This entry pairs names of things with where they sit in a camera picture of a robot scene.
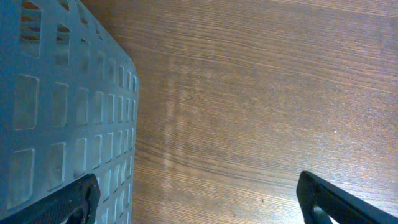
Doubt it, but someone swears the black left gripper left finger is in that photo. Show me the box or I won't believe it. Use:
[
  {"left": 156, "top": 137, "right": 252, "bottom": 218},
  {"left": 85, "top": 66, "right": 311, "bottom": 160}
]
[{"left": 1, "top": 174, "right": 101, "bottom": 224}]

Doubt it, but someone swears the grey plastic basket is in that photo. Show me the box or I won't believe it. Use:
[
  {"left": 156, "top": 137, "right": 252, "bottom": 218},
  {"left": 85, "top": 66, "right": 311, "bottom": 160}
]
[{"left": 1, "top": 0, "right": 139, "bottom": 224}]

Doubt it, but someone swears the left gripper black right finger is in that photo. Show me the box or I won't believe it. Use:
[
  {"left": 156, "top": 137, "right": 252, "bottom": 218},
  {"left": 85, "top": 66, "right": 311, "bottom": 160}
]
[{"left": 296, "top": 171, "right": 397, "bottom": 224}]

